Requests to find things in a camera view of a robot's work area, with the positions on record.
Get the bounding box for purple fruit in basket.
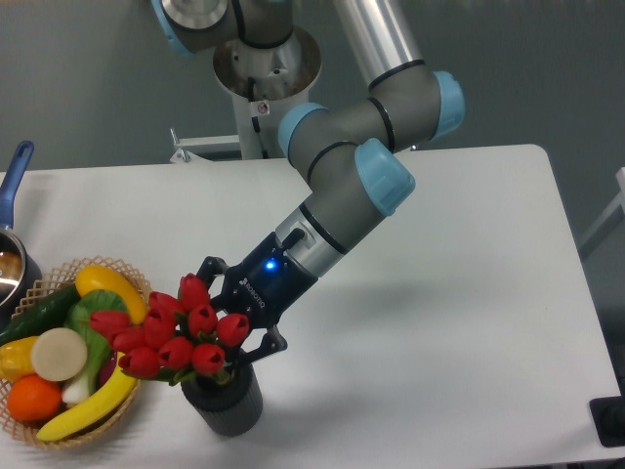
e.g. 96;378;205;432
98;352;118;388

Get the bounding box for woven wicker basket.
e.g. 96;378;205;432
1;256;151;450

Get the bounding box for orange fruit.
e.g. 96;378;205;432
7;374;62;422

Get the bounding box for blue handled saucepan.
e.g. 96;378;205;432
1;141;42;329

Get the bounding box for yellow banana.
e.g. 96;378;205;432
36;366;137;443

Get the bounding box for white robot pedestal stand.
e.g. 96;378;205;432
171;26;321;162

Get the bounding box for green cucumber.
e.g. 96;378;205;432
1;284;80;346

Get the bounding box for beige round disc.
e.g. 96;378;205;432
30;327;88;382

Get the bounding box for white furniture frame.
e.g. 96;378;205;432
577;167;624;262

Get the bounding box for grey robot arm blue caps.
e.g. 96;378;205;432
152;1;465;366

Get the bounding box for yellow bell pepper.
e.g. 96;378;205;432
1;336;38;382

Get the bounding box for dark grey ribbed vase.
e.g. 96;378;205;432
182;364;264;437

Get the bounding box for red tulip bouquet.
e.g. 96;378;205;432
89;274;250;387

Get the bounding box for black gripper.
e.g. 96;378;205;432
196;231;318;366

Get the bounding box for black device at table edge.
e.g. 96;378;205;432
589;396;624;448

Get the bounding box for green bok choy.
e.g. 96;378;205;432
62;290;130;407

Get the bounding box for yellow squash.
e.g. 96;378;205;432
74;264;146;325

